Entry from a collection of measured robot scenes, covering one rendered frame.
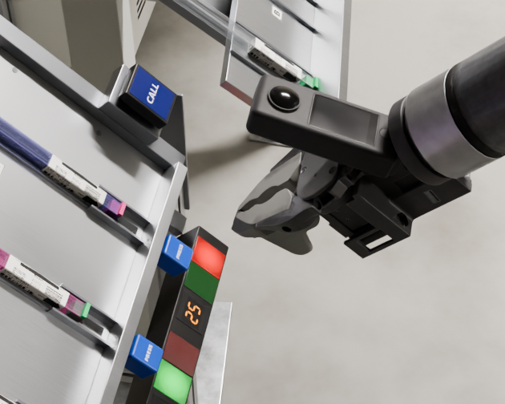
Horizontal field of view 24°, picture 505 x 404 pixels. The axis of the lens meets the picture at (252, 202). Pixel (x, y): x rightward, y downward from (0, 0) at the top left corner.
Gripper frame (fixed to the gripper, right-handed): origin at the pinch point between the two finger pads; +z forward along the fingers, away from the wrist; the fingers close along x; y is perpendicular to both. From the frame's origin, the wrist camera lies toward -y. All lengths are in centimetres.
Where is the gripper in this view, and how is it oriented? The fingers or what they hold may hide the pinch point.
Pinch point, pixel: (237, 216)
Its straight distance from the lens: 99.4
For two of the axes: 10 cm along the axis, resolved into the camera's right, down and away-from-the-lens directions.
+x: 2.0, -7.5, 6.3
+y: 7.2, 5.5, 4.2
